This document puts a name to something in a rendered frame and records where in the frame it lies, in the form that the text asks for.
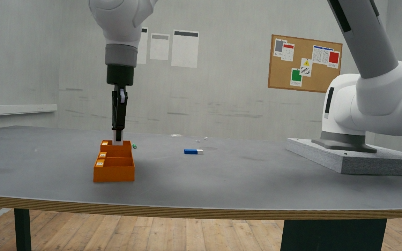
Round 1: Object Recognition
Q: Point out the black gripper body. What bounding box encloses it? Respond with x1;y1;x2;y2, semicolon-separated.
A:
106;65;134;103

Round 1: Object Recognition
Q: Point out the orange rack of open bins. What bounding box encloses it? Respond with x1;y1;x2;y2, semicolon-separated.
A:
93;140;135;182

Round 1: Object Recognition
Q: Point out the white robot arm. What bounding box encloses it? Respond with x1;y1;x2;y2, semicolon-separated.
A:
88;0;402;153

